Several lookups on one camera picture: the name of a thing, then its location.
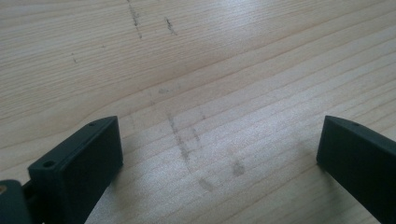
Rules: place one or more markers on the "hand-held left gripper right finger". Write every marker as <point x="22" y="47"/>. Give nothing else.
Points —
<point x="358" y="158"/>

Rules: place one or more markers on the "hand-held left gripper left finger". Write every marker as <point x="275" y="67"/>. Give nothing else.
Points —
<point x="77" y="171"/>

